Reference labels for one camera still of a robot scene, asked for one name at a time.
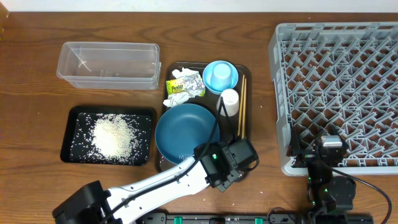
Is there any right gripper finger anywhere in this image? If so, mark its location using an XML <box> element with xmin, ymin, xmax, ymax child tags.
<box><xmin>286</xmin><ymin>128</ymin><xmax>300</xmax><ymax>157</ymax></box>
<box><xmin>317</xmin><ymin>124</ymin><xmax>340</xmax><ymax>137</ymax></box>

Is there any blue plate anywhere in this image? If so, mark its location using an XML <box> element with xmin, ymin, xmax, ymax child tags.
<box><xmin>155</xmin><ymin>103</ymin><xmax>215</xmax><ymax>164</ymax></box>

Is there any white tissue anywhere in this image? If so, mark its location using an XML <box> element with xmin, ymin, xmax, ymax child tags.
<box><xmin>163</xmin><ymin>68</ymin><xmax>200</xmax><ymax>108</ymax></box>

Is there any green snack wrapper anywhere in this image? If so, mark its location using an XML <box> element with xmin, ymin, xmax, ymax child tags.
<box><xmin>166</xmin><ymin>74</ymin><xmax>205</xmax><ymax>97</ymax></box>

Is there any white rice pile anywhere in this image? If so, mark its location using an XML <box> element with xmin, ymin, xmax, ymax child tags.
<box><xmin>70</xmin><ymin>113</ymin><xmax>152</xmax><ymax>164</ymax></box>

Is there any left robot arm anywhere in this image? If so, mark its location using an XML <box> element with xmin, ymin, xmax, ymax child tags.
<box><xmin>52</xmin><ymin>139</ymin><xmax>258</xmax><ymax>223</ymax></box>

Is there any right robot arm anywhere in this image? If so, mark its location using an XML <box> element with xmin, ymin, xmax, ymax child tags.
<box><xmin>289</xmin><ymin>128</ymin><xmax>356</xmax><ymax>223</ymax></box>

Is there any grey dishwasher rack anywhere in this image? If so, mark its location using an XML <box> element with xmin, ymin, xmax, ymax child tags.
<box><xmin>269</xmin><ymin>22</ymin><xmax>397</xmax><ymax>176</ymax></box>

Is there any black waste tray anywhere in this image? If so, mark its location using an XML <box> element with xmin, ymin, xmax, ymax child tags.
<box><xmin>60</xmin><ymin>105</ymin><xmax>156</xmax><ymax>163</ymax></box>

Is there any dark brown serving tray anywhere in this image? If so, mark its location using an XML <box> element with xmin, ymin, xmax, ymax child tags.
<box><xmin>155</xmin><ymin>62</ymin><xmax>252</xmax><ymax>172</ymax></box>

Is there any pale pink cup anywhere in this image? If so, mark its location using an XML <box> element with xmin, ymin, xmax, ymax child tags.
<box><xmin>216</xmin><ymin>89</ymin><xmax>239</xmax><ymax>116</ymax></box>

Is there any right wooden chopstick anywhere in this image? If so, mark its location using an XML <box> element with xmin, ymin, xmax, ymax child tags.
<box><xmin>241</xmin><ymin>78</ymin><xmax>247</xmax><ymax>139</ymax></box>

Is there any wooden chopstick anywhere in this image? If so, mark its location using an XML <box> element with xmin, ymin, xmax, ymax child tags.
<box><xmin>241</xmin><ymin>78</ymin><xmax>247</xmax><ymax>139</ymax></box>
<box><xmin>237</xmin><ymin>75</ymin><xmax>245</xmax><ymax>136</ymax></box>

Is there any left wooden chopstick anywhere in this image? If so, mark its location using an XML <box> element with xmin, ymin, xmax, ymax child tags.
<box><xmin>237</xmin><ymin>75</ymin><xmax>245</xmax><ymax>136</ymax></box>

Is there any light blue cup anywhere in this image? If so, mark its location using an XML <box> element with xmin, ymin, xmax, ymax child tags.
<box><xmin>210</xmin><ymin>63</ymin><xmax>231</xmax><ymax>91</ymax></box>

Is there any clear plastic bin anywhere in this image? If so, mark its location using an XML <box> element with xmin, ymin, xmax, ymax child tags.
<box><xmin>57</xmin><ymin>42</ymin><xmax>161</xmax><ymax>90</ymax></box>

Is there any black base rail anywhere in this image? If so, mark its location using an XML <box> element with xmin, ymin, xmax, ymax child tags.
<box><xmin>135</xmin><ymin>213</ymin><xmax>374</xmax><ymax>224</ymax></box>

